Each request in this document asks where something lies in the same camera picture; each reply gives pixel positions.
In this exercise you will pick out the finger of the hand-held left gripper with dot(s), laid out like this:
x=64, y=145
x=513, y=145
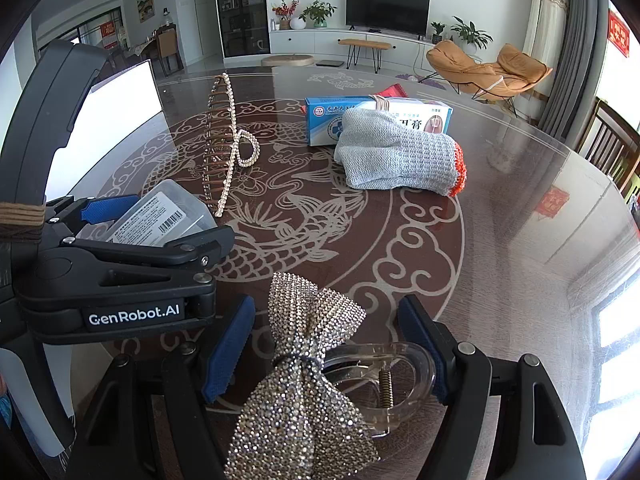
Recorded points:
x=107, y=209
x=190, y=250

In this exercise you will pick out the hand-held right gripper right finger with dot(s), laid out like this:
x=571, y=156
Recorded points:
x=420, y=345

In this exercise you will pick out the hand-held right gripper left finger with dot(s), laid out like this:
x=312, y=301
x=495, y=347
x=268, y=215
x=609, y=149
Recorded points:
x=227, y=350

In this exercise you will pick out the clear plastic box with label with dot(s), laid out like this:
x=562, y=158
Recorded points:
x=160, y=210

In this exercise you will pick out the rhinestone bow hair clip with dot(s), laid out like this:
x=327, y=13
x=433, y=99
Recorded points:
x=300, y=410

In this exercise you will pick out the blue and white toothpaste box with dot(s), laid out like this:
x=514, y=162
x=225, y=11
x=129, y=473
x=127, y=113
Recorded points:
x=325, y=120

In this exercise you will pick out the red packet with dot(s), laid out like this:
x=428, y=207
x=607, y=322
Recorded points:
x=395, y=91

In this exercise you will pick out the brown rubber band bundle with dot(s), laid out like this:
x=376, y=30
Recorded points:
x=20, y=220

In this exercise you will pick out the rhinestone comb hair claw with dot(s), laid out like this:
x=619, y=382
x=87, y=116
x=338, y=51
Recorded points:
x=233, y=110

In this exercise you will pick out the brown dining chair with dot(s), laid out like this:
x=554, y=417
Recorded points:
x=167, y=45

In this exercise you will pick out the red paper window decoration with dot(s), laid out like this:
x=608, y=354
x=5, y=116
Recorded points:
x=107, y=30

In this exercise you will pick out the grey knit glove orange cuff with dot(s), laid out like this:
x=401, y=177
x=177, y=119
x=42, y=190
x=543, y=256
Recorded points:
x=395, y=160

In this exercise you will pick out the round beige rug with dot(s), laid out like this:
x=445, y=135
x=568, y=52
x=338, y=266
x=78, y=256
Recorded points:
x=287, y=60

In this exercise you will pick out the flat black scale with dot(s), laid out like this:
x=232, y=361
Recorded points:
x=330, y=63

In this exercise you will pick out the white television cabinet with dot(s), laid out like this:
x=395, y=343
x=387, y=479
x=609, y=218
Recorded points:
x=310, y=42

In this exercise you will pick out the black glass display cabinet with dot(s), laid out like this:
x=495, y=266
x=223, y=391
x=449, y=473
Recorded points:
x=242, y=10

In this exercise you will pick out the tan rubber band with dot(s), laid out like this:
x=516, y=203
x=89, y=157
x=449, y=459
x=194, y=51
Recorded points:
x=380, y=102

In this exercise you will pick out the round white vase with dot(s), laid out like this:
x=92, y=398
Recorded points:
x=297, y=23

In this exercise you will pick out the red flowers in vase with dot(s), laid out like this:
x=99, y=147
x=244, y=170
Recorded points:
x=285, y=10

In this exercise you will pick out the bushy green potted plant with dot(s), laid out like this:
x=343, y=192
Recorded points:
x=317, y=12

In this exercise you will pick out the wooden bench with black legs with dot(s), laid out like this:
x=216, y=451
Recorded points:
x=365, y=44

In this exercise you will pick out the dark wooden chair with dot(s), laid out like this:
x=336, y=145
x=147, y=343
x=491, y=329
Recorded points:
x=605, y=135

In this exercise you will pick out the orange lounge chair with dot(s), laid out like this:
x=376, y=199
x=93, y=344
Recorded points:
x=450, y=60

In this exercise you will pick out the black television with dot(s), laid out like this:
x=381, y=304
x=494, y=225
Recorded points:
x=387, y=10

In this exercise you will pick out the tall leafy potted plant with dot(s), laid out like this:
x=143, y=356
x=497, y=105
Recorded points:
x=470, y=35

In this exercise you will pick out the small potted plant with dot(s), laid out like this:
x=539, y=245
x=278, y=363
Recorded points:
x=438, y=30

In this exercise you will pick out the grey curtain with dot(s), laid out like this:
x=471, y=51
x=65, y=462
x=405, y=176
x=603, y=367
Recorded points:
x=575, y=60

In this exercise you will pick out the white sheer curtain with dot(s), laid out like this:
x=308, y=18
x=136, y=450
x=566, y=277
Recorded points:
x=542, y=20

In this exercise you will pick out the framed wall painting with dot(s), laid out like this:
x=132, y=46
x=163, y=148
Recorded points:
x=145, y=2

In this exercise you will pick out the red wall hanging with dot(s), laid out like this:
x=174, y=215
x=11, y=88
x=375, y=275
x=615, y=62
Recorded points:
x=619, y=35

